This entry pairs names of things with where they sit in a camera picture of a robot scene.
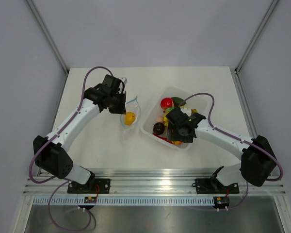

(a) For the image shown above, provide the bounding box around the dark purple plum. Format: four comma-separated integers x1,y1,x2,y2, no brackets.
153,122,165,135

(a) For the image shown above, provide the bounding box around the clear zip top bag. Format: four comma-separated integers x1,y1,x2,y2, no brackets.
120,96,141,137

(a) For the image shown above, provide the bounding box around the red apple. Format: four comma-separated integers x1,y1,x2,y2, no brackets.
160,97,174,109

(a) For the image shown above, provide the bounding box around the yellow orange fruit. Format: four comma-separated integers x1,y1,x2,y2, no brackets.
124,112,136,126

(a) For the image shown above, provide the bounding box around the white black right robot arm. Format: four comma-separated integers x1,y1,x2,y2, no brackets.
166,108,277,194

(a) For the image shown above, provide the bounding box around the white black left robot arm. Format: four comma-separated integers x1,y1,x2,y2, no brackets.
33,75,127,193

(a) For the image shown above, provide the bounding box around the red chili pepper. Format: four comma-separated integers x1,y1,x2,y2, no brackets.
153,133,172,143

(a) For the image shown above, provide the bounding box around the yellow banana bunch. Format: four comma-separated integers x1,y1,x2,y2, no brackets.
163,115,169,126

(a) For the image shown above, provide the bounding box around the white perforated plastic basket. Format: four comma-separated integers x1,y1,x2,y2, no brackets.
141,86,210,150

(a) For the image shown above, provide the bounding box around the pink peach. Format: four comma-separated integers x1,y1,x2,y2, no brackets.
156,116,163,122

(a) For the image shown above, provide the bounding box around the right small circuit board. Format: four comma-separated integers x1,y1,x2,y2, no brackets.
213,196,230,209

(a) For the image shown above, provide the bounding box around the small circuit board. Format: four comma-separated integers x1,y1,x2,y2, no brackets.
213,196,230,209
84,196,97,204

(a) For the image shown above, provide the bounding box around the left small circuit board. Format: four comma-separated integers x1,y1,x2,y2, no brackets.
84,196,97,204

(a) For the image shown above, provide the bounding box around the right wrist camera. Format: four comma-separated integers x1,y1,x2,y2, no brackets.
180,108,192,116

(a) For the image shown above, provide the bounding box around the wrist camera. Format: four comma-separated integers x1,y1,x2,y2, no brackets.
180,108,192,116
119,77,127,85

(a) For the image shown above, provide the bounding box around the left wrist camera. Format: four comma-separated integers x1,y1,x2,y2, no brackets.
119,77,127,85

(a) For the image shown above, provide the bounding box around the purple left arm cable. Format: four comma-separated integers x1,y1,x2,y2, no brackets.
28,66,114,230

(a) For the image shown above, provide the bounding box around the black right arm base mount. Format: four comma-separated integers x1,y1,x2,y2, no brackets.
192,178,240,194

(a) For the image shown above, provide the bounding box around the white slotted cable duct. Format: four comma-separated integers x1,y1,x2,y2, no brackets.
33,196,214,206

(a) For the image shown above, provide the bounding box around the aluminium rail frame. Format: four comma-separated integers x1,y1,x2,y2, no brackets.
21,71,287,197

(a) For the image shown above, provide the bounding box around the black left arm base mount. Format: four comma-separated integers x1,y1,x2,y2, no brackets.
67,178,111,194

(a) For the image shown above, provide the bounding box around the left aluminium corner post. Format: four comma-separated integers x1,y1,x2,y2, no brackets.
24,0,69,76

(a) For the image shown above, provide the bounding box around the aluminium corner post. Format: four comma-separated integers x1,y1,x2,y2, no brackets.
24,0,69,76
235,0,280,75

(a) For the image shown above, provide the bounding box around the right aluminium corner post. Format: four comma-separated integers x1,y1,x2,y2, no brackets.
235,0,280,75

